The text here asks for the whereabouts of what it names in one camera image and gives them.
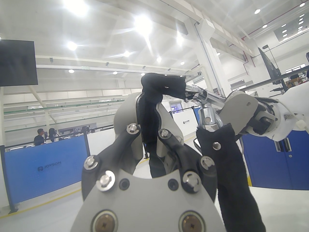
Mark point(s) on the person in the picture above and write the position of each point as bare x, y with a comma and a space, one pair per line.
53, 135
39, 138

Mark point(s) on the black monitor screen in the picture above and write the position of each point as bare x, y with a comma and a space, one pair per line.
18, 62

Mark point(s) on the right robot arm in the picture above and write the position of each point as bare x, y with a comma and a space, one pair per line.
297, 107

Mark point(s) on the blue metal cabinet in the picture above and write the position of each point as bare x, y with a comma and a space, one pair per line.
272, 167

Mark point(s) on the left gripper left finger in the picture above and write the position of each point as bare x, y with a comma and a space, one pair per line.
125, 112

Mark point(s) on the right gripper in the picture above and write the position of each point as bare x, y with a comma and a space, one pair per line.
241, 109

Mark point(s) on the silver metal padlock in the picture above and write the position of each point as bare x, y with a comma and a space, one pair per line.
209, 119

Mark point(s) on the blue partition panel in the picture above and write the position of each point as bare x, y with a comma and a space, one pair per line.
45, 170

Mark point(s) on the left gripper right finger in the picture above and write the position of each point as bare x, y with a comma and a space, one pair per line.
172, 126

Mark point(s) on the white partition panel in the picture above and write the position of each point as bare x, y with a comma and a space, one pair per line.
186, 121

